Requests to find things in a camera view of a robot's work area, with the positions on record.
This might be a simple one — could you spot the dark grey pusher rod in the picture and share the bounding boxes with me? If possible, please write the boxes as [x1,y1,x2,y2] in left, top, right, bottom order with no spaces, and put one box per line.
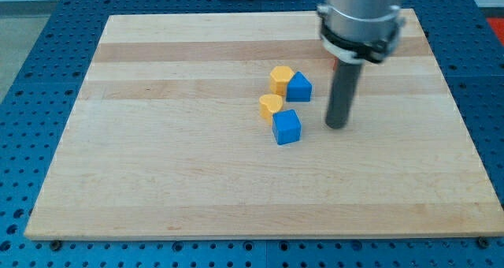
[325,60,363,129]

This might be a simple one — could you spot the blue cube block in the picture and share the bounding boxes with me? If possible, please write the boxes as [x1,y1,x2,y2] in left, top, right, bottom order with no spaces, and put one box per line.
[272,110,302,145]

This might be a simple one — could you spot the yellow heart block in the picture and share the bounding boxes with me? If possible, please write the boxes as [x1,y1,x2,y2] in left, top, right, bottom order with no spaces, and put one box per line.
[259,94,284,125]

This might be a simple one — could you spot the red block behind rod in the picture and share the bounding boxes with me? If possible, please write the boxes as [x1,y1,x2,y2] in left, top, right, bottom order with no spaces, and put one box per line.
[332,58,339,71]

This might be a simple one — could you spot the blue triangular block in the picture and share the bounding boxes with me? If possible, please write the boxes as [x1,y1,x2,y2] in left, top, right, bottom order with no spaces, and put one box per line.
[286,72,313,102]

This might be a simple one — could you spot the yellow hexagon block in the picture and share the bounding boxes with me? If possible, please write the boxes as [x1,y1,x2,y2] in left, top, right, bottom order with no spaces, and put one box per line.
[269,65,295,96]

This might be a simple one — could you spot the wooden board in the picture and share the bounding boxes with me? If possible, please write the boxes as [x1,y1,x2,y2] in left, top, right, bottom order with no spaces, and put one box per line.
[24,9,503,240]

